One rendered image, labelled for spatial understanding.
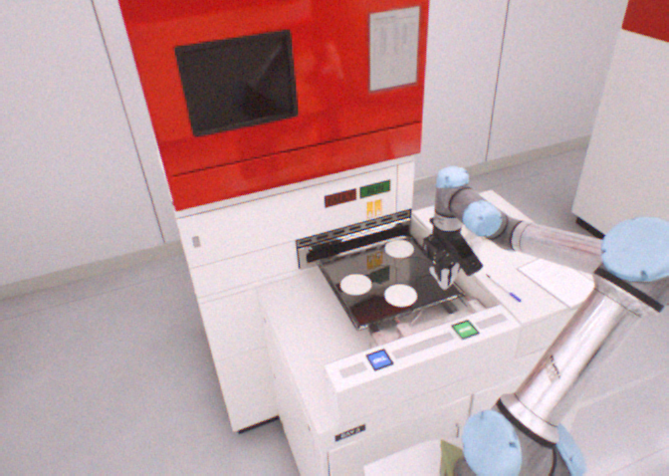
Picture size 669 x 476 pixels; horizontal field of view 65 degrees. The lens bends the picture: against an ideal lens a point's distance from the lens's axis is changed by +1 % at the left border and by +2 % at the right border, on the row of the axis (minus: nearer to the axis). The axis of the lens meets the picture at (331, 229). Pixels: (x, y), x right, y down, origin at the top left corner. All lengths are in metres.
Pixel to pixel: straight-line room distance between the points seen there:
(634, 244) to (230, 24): 1.01
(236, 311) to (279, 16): 1.01
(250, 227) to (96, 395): 1.42
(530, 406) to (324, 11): 1.05
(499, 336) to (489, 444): 0.55
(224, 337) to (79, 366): 1.19
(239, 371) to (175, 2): 1.35
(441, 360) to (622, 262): 0.64
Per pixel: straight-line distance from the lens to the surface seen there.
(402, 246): 1.87
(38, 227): 3.39
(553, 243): 1.23
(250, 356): 2.09
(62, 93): 3.04
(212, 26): 1.40
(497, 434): 1.01
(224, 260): 1.76
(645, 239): 0.99
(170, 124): 1.46
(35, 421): 2.89
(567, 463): 1.14
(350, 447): 1.56
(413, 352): 1.44
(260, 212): 1.69
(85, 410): 2.82
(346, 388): 1.36
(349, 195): 1.78
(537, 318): 1.58
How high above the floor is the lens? 2.04
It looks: 35 degrees down
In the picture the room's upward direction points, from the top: 4 degrees counter-clockwise
